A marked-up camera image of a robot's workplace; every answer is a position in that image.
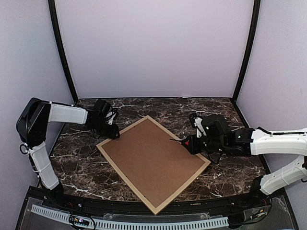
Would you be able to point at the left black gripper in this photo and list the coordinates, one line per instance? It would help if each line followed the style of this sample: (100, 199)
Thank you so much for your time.
(111, 134)

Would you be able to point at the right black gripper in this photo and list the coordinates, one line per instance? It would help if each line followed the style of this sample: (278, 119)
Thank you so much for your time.
(194, 149)

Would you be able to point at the red handled screwdriver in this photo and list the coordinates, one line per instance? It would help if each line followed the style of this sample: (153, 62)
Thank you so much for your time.
(180, 141)

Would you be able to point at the wooden picture frame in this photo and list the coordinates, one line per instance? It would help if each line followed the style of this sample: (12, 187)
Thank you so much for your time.
(146, 159)

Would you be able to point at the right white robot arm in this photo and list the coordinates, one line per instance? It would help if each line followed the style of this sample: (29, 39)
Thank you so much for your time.
(247, 142)

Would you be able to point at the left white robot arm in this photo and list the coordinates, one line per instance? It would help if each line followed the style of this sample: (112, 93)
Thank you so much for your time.
(32, 129)

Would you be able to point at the small circuit board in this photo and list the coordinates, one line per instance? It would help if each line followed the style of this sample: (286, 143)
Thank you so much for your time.
(77, 221)

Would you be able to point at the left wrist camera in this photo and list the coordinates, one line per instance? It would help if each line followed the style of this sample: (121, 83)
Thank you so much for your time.
(101, 108)

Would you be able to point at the white slotted cable duct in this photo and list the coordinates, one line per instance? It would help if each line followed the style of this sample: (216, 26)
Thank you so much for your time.
(128, 222)

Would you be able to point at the black front rail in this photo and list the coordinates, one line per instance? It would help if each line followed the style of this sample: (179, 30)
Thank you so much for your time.
(237, 205)

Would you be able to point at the left black corner post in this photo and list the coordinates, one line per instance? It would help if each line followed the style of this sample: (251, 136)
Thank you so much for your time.
(61, 51)

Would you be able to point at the black corner post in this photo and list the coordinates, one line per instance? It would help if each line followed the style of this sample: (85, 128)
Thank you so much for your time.
(248, 50)
(61, 51)

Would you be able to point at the right black corner post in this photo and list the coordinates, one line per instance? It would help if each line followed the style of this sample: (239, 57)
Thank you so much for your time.
(248, 50)

